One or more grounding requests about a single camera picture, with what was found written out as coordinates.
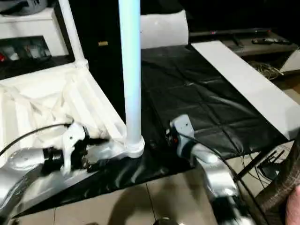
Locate white cardboard box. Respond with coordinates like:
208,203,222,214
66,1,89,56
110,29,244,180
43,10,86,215
280,48,300,73

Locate black remote control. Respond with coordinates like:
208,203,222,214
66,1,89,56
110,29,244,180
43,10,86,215
252,38,290,45

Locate white plastic table top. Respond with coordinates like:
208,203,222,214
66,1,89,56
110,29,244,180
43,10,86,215
0,62,145,188

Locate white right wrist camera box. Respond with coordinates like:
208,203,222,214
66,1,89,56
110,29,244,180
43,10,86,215
169,114,195,162

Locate tangled floor cables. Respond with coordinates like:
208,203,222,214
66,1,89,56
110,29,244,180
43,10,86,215
241,150,282,190

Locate white cabinet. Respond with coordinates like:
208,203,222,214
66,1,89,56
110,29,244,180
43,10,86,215
0,7,71,62

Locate white plastic table leg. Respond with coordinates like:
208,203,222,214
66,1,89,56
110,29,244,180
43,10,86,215
118,0,145,158
57,0,90,69

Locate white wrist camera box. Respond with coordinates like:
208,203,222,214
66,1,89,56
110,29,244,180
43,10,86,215
61,123,85,175
169,114,195,162

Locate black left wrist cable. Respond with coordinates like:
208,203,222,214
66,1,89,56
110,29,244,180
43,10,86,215
0,122,75,157

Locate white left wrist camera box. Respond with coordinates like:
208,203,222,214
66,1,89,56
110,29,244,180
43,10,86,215
61,123,85,175

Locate dark textured bundle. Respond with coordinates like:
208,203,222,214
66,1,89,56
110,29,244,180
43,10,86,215
257,140,300,211

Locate white flat board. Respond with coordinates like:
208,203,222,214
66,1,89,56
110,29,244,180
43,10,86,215
191,39,300,141

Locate dark rounded robot base part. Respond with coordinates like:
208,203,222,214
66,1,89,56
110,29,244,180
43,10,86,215
153,217,174,225

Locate black mat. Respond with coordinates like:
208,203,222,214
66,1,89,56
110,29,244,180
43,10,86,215
0,44,295,218

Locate pale tangled cable pile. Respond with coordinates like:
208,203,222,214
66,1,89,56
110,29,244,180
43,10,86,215
248,60,285,81

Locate black router with label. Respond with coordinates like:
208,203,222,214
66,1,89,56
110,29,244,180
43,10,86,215
256,150,285,181

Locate black metal table frame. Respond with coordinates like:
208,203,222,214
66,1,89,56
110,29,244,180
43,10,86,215
236,140,293,180

